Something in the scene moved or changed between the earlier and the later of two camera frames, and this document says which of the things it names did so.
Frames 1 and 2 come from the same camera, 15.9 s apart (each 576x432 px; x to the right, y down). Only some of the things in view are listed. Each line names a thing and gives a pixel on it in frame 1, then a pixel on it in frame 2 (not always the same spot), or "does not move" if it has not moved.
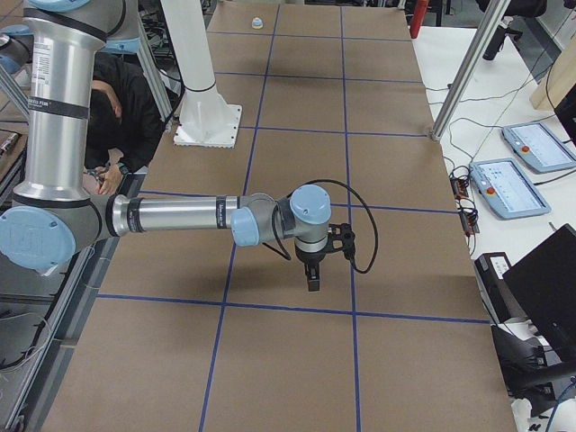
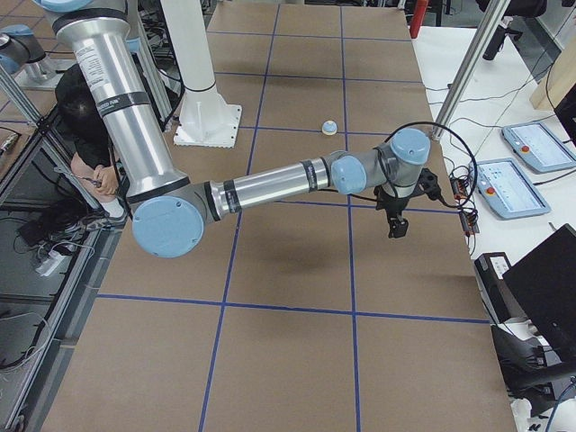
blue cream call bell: [257, 22] → [329, 128]
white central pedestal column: [207, 120] does not move
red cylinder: [419, 12] does not move
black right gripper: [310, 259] → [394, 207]
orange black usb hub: [459, 186] does not move
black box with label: [499, 302] does not move
